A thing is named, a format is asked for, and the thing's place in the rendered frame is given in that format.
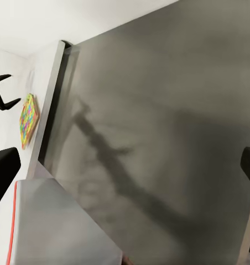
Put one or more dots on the desk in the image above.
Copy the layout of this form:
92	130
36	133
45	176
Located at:
144	126

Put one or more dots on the jigsaw puzzle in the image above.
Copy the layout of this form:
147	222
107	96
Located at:
28	119

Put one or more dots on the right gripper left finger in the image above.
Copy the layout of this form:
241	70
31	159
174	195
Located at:
10	164

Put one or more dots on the swivel chair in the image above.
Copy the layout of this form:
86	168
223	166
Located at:
50	228

